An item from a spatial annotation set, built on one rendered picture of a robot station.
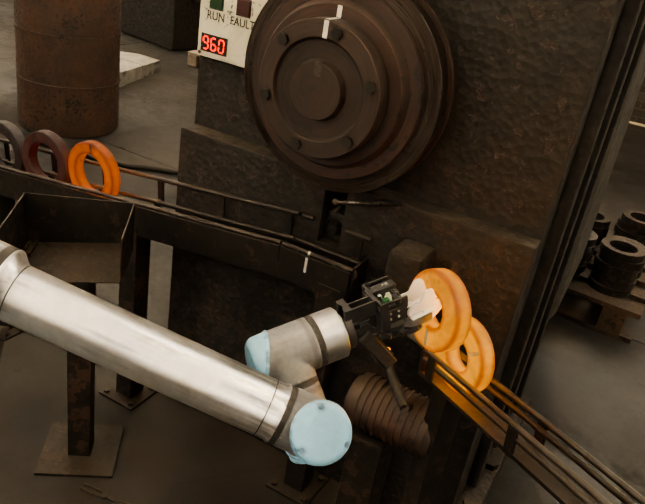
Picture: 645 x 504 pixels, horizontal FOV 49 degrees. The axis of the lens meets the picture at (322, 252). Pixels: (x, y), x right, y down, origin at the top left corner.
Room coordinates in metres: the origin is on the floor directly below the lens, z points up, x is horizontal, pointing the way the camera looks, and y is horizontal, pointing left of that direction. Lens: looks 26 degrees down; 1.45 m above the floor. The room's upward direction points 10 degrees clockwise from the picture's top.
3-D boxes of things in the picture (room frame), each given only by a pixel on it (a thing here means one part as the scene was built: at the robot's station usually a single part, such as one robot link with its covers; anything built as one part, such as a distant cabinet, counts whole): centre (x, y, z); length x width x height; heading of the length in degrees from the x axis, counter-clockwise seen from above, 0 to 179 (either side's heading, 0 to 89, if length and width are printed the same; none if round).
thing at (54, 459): (1.46, 0.59, 0.36); 0.26 x 0.20 x 0.72; 100
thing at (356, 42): (1.43, 0.06, 1.11); 0.28 x 0.06 x 0.28; 65
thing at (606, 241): (3.21, -0.99, 0.22); 1.20 x 0.81 x 0.44; 63
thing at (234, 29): (1.76, 0.28, 1.15); 0.26 x 0.02 x 0.18; 65
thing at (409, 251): (1.43, -0.20, 0.68); 0.11 x 0.08 x 0.24; 155
